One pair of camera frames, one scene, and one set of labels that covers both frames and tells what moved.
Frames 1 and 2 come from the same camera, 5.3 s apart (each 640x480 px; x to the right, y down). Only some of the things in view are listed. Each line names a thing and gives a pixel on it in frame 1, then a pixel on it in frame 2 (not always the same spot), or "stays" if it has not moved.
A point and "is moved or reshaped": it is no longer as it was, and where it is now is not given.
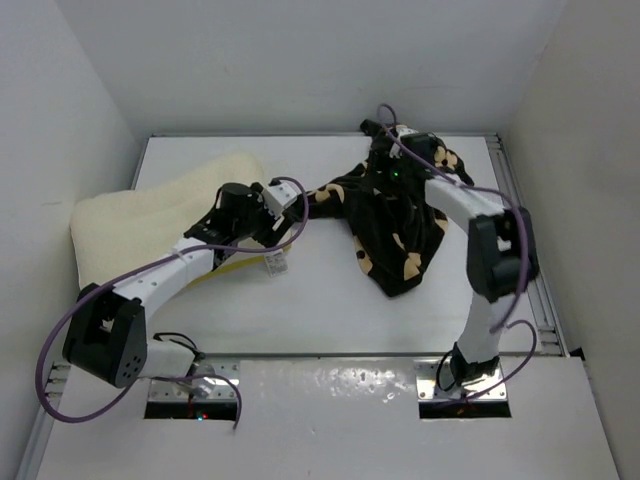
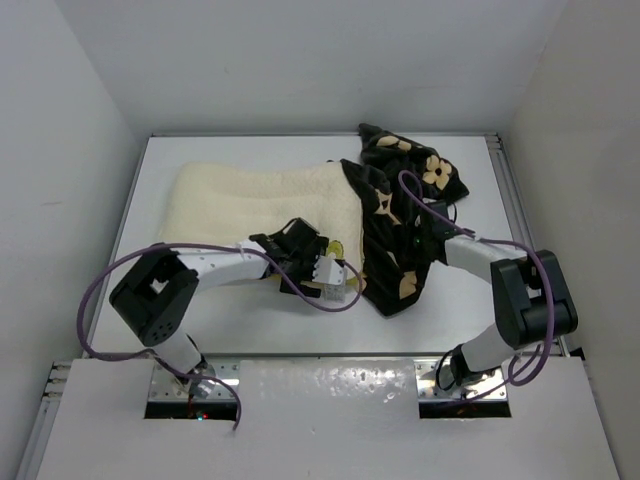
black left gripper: (269, 235) → (316, 248)
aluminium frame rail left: (31, 461) stays
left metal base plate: (224, 375) stays
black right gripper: (382, 160) → (417, 257)
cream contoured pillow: (111, 228) → (206, 202)
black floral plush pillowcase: (395, 227) is moved or reshaped
